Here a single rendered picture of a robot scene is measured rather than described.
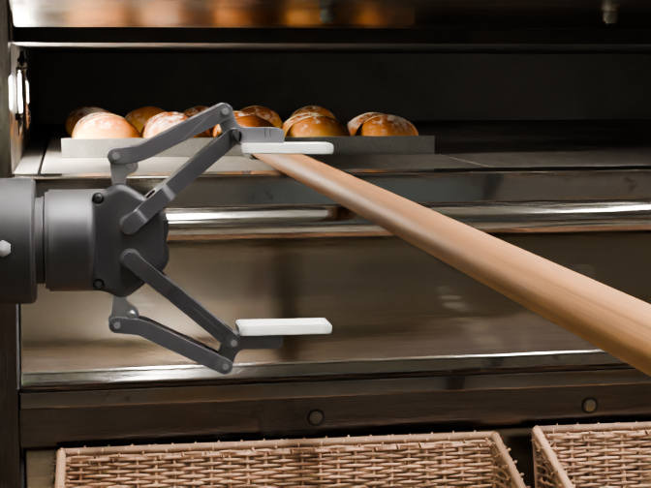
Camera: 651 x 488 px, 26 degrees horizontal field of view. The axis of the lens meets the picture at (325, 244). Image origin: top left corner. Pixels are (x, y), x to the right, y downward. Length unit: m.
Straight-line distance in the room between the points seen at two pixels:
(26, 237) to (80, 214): 0.04
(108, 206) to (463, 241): 0.27
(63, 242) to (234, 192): 0.73
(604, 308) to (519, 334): 1.12
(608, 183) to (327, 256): 0.37
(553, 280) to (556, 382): 1.09
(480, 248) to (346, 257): 0.89
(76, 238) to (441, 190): 0.83
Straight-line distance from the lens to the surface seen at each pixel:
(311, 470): 1.76
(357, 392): 1.79
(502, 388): 1.83
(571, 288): 0.74
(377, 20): 1.75
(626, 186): 1.85
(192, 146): 2.06
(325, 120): 2.11
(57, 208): 1.03
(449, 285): 1.80
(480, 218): 1.40
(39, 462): 1.80
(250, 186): 1.73
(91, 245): 1.02
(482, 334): 1.80
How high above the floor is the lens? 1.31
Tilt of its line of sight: 7 degrees down
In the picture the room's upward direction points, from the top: straight up
